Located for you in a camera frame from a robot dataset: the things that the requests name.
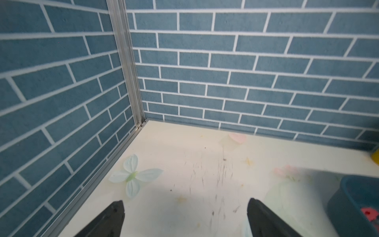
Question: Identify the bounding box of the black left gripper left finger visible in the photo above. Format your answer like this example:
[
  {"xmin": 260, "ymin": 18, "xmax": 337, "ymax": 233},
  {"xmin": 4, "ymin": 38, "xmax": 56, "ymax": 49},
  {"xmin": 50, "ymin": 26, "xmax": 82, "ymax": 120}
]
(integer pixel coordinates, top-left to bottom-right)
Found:
[{"xmin": 75, "ymin": 200, "xmax": 125, "ymax": 237}]

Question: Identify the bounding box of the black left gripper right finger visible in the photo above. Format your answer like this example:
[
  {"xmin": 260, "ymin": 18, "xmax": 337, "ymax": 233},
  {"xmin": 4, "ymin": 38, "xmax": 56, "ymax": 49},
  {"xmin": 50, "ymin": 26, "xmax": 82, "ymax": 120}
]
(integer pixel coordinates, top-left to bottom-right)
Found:
[{"xmin": 247, "ymin": 198, "xmax": 301, "ymax": 237}]

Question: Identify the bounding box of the dark teal storage box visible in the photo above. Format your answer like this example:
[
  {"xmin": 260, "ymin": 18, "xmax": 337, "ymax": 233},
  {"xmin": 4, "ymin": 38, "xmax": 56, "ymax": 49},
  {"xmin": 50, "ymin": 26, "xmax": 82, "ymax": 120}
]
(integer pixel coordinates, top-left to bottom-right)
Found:
[{"xmin": 327, "ymin": 175, "xmax": 379, "ymax": 237}]

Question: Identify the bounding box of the red clothespin in box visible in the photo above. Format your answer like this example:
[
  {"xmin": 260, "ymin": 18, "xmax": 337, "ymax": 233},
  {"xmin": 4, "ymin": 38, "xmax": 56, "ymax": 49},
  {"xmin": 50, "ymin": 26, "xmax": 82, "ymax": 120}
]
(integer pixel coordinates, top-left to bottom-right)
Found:
[{"xmin": 361, "ymin": 207, "xmax": 379, "ymax": 222}]

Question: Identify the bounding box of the yellow pen cup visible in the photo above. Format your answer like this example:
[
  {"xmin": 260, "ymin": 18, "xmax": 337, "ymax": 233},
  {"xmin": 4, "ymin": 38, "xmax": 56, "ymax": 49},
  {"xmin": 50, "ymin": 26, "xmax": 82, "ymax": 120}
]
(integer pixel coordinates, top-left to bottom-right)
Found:
[{"xmin": 371, "ymin": 149, "xmax": 379, "ymax": 166}]

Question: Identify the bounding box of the aluminium corner post left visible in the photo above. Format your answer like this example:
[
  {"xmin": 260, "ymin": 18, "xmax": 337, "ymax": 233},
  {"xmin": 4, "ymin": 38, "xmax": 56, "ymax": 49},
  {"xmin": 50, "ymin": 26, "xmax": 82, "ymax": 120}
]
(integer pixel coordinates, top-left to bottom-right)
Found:
[{"xmin": 107, "ymin": 0, "xmax": 146, "ymax": 129}]

